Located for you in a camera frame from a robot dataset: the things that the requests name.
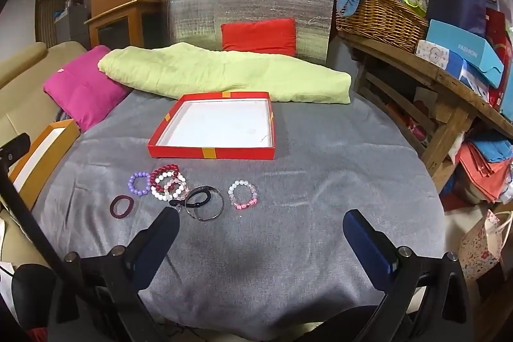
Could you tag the wooden side table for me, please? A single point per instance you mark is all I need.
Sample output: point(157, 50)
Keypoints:
point(453, 89)

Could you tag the silver bangle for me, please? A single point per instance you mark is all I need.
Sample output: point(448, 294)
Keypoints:
point(218, 207)

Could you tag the magenta cushion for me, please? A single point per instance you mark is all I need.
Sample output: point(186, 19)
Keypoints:
point(84, 89)

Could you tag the yellow-green pillow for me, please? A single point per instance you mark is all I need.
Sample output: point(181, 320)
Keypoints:
point(240, 77)

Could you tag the wicker basket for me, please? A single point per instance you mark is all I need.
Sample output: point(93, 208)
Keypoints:
point(380, 21)

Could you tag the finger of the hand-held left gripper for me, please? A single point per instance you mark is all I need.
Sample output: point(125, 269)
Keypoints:
point(28, 213)

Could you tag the stack of coral cloths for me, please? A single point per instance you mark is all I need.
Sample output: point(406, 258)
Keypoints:
point(481, 169)

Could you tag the light blue cardboard box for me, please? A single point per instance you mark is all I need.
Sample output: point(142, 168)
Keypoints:
point(465, 45)

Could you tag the red cardboard box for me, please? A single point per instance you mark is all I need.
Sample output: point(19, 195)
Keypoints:
point(216, 121)

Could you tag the white patterned box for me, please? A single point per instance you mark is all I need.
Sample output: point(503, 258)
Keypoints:
point(432, 53)

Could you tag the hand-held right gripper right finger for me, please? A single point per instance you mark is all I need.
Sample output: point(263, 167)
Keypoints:
point(368, 248)

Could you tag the floral paper bag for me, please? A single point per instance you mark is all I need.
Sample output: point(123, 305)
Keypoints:
point(479, 246)

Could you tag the small red cushion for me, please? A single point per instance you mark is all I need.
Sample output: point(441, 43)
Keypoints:
point(258, 35)

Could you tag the orange box lid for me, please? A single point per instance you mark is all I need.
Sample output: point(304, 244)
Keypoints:
point(66, 135)

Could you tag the beige sofa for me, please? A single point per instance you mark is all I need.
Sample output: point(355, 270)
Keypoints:
point(20, 73)

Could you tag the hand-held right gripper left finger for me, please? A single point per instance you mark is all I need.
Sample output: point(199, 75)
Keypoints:
point(154, 250)

